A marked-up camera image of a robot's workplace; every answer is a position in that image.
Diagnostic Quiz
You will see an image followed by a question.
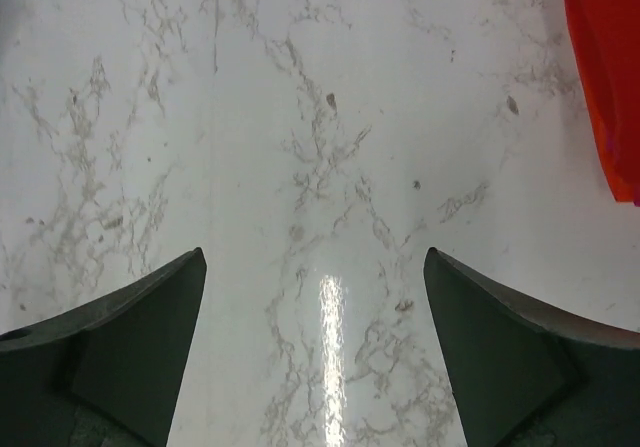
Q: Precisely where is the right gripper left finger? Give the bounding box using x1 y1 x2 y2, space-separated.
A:
1 248 207 446

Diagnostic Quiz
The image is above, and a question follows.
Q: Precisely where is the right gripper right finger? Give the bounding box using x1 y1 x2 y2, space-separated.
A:
424 248 639 446

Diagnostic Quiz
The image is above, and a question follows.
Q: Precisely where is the red t shirt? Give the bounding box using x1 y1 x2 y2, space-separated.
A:
564 0 639 185

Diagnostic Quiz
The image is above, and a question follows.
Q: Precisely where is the folded orange t shirt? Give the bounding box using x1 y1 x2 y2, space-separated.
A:
581 73 639 206

